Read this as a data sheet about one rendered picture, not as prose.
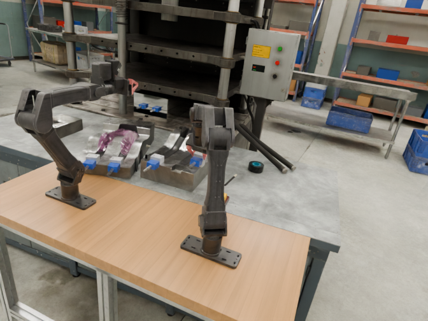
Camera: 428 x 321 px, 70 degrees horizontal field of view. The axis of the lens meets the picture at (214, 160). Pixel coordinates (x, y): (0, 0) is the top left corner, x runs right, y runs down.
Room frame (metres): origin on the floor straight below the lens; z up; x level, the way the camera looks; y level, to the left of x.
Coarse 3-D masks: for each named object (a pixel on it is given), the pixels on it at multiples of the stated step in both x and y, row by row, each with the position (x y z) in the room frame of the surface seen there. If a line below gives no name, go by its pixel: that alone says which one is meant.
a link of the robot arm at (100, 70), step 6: (96, 66) 1.15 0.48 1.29; (102, 66) 1.17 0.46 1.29; (108, 66) 1.18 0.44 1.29; (96, 72) 1.15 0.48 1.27; (102, 72) 1.17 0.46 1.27; (108, 72) 1.18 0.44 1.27; (90, 78) 1.16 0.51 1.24; (96, 78) 1.15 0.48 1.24; (102, 78) 1.15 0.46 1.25; (108, 78) 1.18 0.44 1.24; (102, 84) 1.15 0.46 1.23; (96, 90) 1.10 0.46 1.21; (102, 90) 1.13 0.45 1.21; (96, 96) 1.10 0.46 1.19; (102, 96) 1.13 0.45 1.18
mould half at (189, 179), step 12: (168, 144) 1.44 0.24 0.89; (180, 156) 1.33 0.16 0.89; (144, 168) 1.22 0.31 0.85; (168, 168) 1.19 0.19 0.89; (192, 168) 1.21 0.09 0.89; (204, 168) 1.29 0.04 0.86; (156, 180) 1.21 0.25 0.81; (168, 180) 1.19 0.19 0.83; (180, 180) 1.17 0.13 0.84; (192, 180) 1.16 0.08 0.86
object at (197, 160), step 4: (196, 152) 1.24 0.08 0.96; (200, 152) 1.25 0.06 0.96; (196, 156) 1.22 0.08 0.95; (200, 156) 1.21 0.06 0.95; (192, 160) 1.18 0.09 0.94; (196, 160) 1.18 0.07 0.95; (200, 160) 1.18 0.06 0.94; (204, 160) 1.23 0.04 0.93; (192, 164) 1.14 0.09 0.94; (196, 164) 1.17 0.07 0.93; (200, 164) 1.19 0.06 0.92
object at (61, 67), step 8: (40, 32) 6.33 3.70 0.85; (48, 32) 6.21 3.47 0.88; (56, 32) 6.39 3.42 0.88; (88, 32) 6.62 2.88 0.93; (56, 40) 7.10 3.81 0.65; (32, 48) 6.62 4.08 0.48; (88, 48) 5.65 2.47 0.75; (32, 56) 6.61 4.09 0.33; (88, 56) 5.65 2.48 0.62; (48, 64) 6.34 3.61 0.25; (56, 64) 6.44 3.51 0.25; (88, 64) 5.65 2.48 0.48
